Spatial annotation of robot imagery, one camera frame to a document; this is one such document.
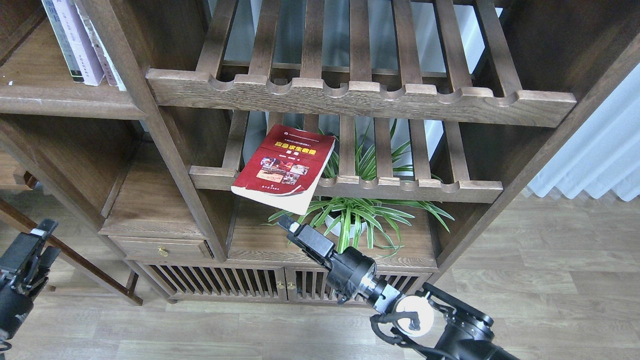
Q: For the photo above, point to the green spider plant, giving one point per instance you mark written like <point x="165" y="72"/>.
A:
<point x="374" y="211"/>

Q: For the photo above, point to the white curtain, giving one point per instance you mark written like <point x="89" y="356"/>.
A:
<point x="603" y="155"/>

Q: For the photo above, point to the white standing books on shelf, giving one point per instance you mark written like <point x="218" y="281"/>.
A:
<point x="110" y="72"/>

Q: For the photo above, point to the red cover book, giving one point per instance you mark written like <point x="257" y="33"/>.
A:
<point x="285" y="169"/>

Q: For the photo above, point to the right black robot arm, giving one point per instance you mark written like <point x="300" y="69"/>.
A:
<point x="431" y="322"/>

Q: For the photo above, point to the brass drawer knob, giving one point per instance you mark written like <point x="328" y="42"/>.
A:
<point x="162" y="251"/>

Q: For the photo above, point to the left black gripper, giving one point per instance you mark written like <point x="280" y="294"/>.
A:
<point x="25" y="266"/>

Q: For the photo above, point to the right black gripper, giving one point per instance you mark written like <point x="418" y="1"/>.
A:
<point x="350" y="273"/>

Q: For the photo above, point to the white plant pot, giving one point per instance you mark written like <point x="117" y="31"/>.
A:
<point x="337" y="228"/>

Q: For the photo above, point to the dark wooden bookshelf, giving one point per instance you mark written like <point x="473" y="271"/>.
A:
<point x="485" y="90"/>

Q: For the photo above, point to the black yellow-green cover book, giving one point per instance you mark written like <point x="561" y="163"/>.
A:
<point x="60" y="35"/>

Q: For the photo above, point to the white lavender cover book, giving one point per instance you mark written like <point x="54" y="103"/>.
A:
<point x="80" y="43"/>

